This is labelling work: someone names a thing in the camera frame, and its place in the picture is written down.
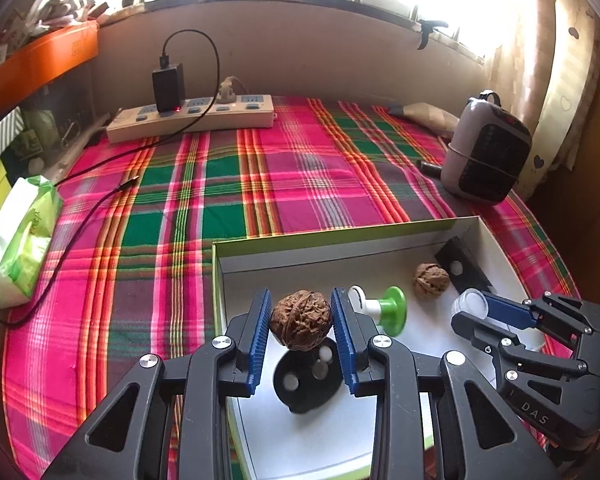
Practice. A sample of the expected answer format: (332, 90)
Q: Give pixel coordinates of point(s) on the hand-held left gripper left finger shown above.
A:
(260, 340)

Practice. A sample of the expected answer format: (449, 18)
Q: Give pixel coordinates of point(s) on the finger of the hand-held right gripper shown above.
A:
(472, 330)
(510, 310)

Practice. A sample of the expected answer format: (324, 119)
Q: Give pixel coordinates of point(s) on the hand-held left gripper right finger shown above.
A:
(345, 340)

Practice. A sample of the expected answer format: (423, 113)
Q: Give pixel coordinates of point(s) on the small clear white jar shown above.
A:
(472, 302)

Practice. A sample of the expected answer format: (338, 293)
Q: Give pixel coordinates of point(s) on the brown walnut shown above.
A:
(300, 317)
(430, 282)

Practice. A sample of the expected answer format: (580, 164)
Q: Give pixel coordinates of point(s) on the green white mushroom massager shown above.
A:
(392, 310)

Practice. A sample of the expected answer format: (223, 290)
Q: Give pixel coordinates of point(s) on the black bike light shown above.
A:
(472, 267)

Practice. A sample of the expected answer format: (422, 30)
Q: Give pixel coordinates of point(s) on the black oval holder silver discs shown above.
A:
(305, 395)

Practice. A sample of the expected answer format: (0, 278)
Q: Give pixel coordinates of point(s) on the green white cardboard box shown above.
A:
(280, 270)

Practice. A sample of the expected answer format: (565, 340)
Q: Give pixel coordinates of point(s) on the grey space heater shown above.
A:
(485, 160)

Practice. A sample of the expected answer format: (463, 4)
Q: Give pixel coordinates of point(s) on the pink green plaid tablecloth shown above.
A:
(280, 185)

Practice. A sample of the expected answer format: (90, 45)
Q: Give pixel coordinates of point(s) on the beige cloth pouch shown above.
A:
(425, 116)

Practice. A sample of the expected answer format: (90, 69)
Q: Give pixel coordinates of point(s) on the beige heart curtain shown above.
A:
(545, 85)

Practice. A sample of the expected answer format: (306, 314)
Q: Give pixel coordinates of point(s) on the beige power strip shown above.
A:
(190, 122)

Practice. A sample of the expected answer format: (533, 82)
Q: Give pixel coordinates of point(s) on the white plug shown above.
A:
(228, 91)

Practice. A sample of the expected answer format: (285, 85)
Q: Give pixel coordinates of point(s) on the green white tissue pack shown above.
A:
(20, 245)

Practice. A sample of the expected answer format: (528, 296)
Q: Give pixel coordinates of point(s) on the black charger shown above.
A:
(169, 87)

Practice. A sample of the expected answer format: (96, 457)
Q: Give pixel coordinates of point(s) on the black window latch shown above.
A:
(427, 30)

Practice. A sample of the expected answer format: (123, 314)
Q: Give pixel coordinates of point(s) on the orange box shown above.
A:
(40, 60)

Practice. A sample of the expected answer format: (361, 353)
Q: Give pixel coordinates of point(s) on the white plastic bags pile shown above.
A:
(65, 5)

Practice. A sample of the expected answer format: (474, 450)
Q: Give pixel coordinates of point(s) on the window frame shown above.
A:
(280, 0)

